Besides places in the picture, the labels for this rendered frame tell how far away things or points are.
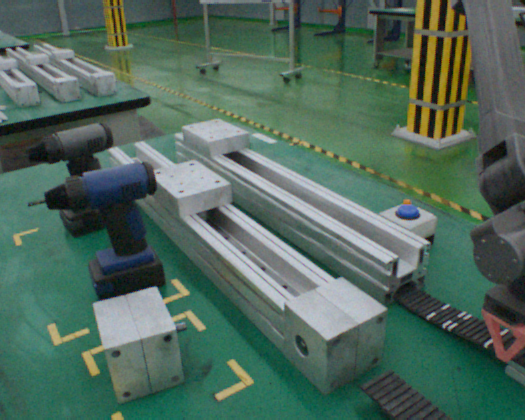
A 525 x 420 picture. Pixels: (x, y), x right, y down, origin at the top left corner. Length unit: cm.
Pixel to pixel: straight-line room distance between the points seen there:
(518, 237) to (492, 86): 22
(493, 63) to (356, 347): 41
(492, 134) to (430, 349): 31
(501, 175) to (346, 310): 25
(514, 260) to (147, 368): 44
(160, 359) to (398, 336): 34
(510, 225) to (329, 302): 24
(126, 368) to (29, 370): 18
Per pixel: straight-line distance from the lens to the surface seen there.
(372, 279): 81
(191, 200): 88
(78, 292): 89
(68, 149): 101
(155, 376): 66
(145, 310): 65
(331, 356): 61
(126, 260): 82
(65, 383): 73
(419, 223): 92
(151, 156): 122
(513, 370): 72
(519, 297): 65
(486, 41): 74
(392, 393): 62
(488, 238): 56
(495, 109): 66
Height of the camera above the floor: 126
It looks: 26 degrees down
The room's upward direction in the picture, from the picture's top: 3 degrees counter-clockwise
